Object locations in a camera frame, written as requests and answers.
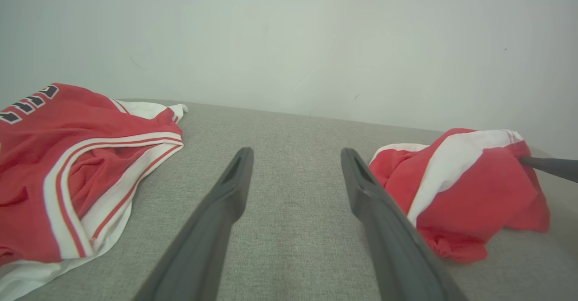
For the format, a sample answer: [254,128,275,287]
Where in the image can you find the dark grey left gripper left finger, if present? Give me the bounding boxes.
[132,147,255,301]

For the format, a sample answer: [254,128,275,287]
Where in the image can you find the red shorts with white stripes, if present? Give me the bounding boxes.
[369,128,551,264]

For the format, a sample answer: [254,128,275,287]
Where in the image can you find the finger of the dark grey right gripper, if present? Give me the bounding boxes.
[519,156,578,184]

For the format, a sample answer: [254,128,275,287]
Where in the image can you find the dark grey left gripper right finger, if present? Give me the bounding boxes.
[340,148,469,301]

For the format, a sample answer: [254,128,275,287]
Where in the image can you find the red basketball jersey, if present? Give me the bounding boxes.
[0,83,188,301]

